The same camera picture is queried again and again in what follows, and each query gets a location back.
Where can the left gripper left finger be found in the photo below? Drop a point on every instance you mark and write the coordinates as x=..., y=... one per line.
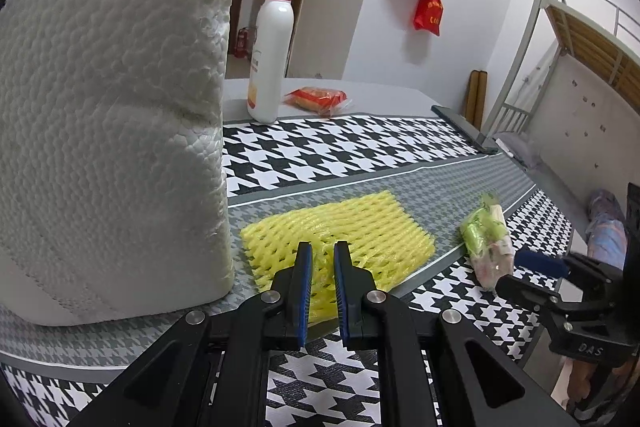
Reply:
x=302, y=291

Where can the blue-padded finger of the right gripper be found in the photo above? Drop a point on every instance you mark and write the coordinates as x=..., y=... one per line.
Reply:
x=539, y=262

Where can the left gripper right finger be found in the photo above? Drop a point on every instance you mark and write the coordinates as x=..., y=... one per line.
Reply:
x=342, y=267

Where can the green floral tissue pack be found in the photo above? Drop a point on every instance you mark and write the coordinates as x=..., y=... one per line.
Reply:
x=488, y=242

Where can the yellow foam fruit net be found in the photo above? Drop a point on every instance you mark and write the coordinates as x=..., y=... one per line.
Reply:
x=381, y=236

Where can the person right hand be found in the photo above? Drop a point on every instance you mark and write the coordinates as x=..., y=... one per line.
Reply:
x=592, y=385

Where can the red snack packet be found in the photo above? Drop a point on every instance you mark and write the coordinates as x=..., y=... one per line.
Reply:
x=321, y=101

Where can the wooden sticks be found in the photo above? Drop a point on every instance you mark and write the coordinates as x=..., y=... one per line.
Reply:
x=474, y=102

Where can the metal bunk bed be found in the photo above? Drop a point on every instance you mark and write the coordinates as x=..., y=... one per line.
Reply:
x=573, y=87

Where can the white red pump bottle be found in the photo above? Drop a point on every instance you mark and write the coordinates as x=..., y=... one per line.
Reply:
x=274, y=26

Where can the white styrofoam box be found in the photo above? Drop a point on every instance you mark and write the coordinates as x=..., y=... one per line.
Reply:
x=115, y=126

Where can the red fire extinguisher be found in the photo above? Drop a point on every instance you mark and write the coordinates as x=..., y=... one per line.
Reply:
x=240, y=49

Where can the houndstooth table cloth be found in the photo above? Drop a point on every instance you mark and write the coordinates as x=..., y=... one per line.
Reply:
x=396, y=189

